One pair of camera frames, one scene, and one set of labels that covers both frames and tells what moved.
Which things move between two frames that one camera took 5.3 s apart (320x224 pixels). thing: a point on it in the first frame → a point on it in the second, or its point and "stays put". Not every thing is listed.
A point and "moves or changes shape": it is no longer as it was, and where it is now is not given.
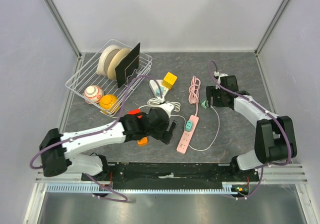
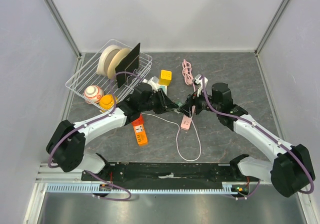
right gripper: x=211 y=91 → x=191 y=100
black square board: x=129 y=67 stays put
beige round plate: x=115 y=59 stays put
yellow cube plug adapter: x=169 y=80 moves or changes shape
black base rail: x=165 y=176 stays put
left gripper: x=167 y=135 → x=164 y=101
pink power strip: x=184 y=142 → x=185 y=123
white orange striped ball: x=93 y=94 stays put
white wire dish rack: x=105 y=81 stays put
